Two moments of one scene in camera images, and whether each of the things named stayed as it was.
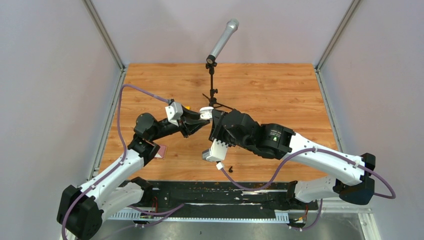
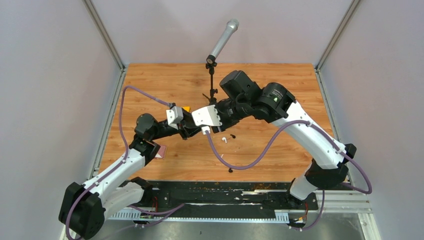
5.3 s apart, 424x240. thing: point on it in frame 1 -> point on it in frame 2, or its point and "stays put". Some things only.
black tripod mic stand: [212, 101] stays put
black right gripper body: [220, 133] -> [230, 111]
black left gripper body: [183, 126] stays put
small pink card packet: [161, 153] stays put
